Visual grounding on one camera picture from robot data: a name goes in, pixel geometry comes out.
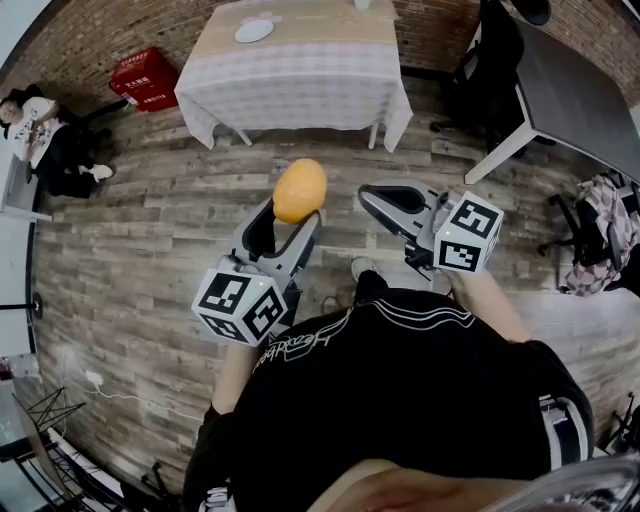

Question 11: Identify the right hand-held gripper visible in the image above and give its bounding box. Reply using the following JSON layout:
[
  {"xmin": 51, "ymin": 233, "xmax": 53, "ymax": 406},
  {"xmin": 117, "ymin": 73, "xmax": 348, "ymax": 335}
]
[{"xmin": 357, "ymin": 180, "xmax": 504, "ymax": 282}]

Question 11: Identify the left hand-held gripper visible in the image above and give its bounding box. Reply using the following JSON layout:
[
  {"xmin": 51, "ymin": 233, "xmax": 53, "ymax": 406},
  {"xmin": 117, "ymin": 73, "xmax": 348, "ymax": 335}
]
[{"xmin": 191, "ymin": 197, "xmax": 325, "ymax": 348}]

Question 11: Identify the yellow-brown potato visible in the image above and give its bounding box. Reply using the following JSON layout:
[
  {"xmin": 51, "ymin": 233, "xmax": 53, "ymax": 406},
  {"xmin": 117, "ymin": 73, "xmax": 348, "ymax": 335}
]
[{"xmin": 272, "ymin": 157, "xmax": 329, "ymax": 225}]

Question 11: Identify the white plate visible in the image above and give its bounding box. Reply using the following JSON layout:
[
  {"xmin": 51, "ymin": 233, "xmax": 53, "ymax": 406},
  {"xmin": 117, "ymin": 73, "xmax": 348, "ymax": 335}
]
[{"xmin": 234, "ymin": 18, "xmax": 276, "ymax": 45}]

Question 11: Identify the person's left forearm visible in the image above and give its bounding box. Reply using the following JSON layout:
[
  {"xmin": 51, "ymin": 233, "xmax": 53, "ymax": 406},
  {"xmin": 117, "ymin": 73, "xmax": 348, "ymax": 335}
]
[{"xmin": 211, "ymin": 341, "xmax": 265, "ymax": 416}]

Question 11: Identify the person's right forearm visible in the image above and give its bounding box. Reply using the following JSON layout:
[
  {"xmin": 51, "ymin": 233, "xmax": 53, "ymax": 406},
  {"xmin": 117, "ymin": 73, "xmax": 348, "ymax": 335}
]
[{"xmin": 443, "ymin": 268, "xmax": 532, "ymax": 344}]

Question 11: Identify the person's shoe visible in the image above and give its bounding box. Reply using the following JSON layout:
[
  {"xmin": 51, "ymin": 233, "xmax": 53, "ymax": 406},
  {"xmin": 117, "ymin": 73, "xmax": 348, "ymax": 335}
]
[{"xmin": 350, "ymin": 256, "xmax": 380, "ymax": 284}]

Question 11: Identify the black office chair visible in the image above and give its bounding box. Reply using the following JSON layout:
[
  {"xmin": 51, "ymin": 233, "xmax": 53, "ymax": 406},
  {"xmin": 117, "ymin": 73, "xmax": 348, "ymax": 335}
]
[{"xmin": 428, "ymin": 0, "xmax": 527, "ymax": 157}]

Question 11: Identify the beige checked flower tablecloth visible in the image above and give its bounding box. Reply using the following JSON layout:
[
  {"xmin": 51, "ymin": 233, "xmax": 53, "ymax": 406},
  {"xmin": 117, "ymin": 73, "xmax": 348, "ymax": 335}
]
[{"xmin": 173, "ymin": 0, "xmax": 415, "ymax": 154}]

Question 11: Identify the black chair with clothes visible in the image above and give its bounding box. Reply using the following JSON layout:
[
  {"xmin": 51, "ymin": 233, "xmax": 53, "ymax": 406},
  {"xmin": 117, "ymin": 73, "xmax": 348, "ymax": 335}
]
[{"xmin": 536, "ymin": 171, "xmax": 640, "ymax": 297}]

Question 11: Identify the pink patterned clothing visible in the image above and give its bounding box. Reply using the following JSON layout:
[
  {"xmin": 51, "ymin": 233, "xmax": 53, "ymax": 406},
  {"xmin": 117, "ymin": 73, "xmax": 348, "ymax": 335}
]
[{"xmin": 563, "ymin": 172, "xmax": 640, "ymax": 298}]

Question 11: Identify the person's black printed shirt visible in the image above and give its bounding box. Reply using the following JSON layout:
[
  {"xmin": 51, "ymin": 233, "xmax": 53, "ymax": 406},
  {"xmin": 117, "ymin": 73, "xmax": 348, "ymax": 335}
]
[{"xmin": 181, "ymin": 286, "xmax": 597, "ymax": 512}]

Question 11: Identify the dark grey desk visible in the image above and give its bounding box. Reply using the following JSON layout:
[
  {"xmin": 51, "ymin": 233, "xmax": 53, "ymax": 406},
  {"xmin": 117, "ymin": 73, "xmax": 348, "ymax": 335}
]
[{"xmin": 464, "ymin": 16, "xmax": 640, "ymax": 186}]

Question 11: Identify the red box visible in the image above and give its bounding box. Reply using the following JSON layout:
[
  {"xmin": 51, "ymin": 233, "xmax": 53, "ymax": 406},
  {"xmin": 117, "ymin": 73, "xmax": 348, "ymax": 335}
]
[{"xmin": 109, "ymin": 46, "xmax": 182, "ymax": 113}]

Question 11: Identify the black folding stand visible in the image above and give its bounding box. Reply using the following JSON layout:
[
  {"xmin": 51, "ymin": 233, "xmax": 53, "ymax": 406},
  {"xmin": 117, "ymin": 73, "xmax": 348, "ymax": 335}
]
[{"xmin": 11, "ymin": 386, "xmax": 87, "ymax": 432}]

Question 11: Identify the black cable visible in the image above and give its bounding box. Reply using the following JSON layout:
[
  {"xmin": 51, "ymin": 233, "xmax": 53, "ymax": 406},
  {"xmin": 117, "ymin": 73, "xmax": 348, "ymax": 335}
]
[{"xmin": 318, "ymin": 293, "xmax": 355, "ymax": 317}]

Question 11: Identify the white power adapter with cable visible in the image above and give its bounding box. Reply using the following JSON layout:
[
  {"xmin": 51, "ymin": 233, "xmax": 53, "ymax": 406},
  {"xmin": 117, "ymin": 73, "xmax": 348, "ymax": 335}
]
[{"xmin": 60, "ymin": 344, "xmax": 202, "ymax": 427}]

